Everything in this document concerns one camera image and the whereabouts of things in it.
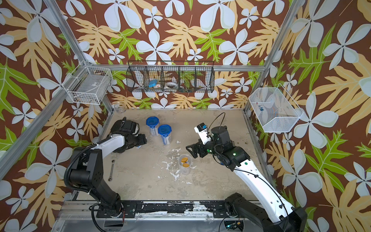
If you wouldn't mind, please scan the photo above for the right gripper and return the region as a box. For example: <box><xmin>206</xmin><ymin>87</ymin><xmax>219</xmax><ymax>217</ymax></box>
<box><xmin>186</xmin><ymin>137</ymin><xmax>224</xmax><ymax>158</ymax></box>

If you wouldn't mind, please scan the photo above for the blue lid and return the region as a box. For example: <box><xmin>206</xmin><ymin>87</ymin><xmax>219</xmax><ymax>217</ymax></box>
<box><xmin>158</xmin><ymin>124</ymin><xmax>172</xmax><ymax>137</ymax></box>
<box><xmin>146</xmin><ymin>116</ymin><xmax>159</xmax><ymax>128</ymax></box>

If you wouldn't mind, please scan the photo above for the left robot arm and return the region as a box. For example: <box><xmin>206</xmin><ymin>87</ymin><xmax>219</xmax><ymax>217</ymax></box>
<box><xmin>63</xmin><ymin>117</ymin><xmax>147</xmax><ymax>217</ymax></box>

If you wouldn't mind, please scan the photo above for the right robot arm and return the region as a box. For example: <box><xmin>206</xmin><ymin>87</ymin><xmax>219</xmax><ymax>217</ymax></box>
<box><xmin>186</xmin><ymin>123</ymin><xmax>307</xmax><ymax>232</ymax></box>

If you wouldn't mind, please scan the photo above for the glass jar corner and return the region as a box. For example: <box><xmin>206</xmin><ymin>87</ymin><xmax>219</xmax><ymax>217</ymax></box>
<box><xmin>114</xmin><ymin>102</ymin><xmax>126</xmax><ymax>114</ymax></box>

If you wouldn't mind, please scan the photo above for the small metal wrench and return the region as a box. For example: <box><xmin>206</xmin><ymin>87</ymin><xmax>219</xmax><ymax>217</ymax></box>
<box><xmin>108</xmin><ymin>160</ymin><xmax>116</xmax><ymax>182</ymax></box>

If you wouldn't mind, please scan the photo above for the white mesh basket right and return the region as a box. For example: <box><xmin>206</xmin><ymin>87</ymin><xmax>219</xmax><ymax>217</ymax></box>
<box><xmin>249</xmin><ymin>87</ymin><xmax>303</xmax><ymax>133</ymax></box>

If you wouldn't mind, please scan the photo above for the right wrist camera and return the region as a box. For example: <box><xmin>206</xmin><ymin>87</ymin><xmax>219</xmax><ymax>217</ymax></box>
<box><xmin>194</xmin><ymin>123</ymin><xmax>211</xmax><ymax>145</ymax></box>

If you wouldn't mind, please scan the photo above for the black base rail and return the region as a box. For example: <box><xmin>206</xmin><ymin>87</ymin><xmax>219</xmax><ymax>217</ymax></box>
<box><xmin>89</xmin><ymin>200</ymin><xmax>229</xmax><ymax>219</ymax></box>

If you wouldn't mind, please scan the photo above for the black wire basket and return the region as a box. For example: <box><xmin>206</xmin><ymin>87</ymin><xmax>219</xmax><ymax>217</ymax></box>
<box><xmin>124</xmin><ymin>61</ymin><xmax>215</xmax><ymax>93</ymax></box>

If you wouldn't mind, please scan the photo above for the white wire basket left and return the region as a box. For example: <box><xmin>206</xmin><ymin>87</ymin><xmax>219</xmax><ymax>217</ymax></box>
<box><xmin>63</xmin><ymin>62</ymin><xmax>113</xmax><ymax>105</ymax></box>

